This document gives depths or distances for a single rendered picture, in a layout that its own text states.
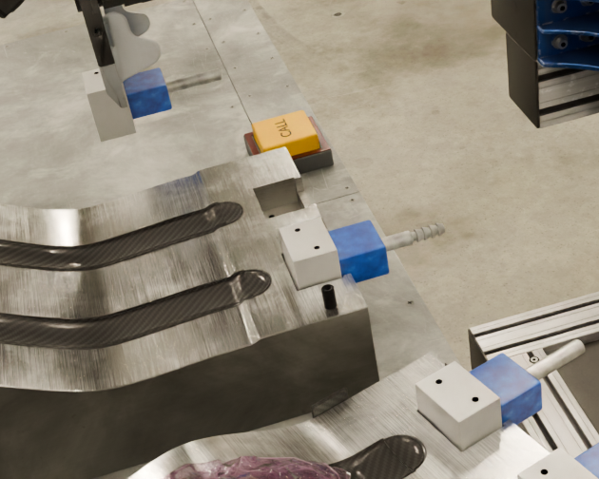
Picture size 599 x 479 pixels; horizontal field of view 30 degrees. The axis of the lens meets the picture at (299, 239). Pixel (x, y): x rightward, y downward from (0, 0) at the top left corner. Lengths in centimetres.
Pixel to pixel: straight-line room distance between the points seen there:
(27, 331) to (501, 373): 37
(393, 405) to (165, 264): 24
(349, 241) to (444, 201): 163
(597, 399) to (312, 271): 92
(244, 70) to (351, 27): 195
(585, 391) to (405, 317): 80
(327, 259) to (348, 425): 14
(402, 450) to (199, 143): 58
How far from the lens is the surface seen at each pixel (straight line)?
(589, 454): 76
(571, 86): 135
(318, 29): 336
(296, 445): 79
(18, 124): 143
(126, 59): 106
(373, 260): 89
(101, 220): 103
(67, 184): 127
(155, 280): 93
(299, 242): 88
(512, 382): 81
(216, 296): 90
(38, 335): 90
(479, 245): 237
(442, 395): 78
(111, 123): 110
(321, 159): 118
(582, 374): 177
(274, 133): 119
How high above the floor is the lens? 143
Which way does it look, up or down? 35 degrees down
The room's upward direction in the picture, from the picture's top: 11 degrees counter-clockwise
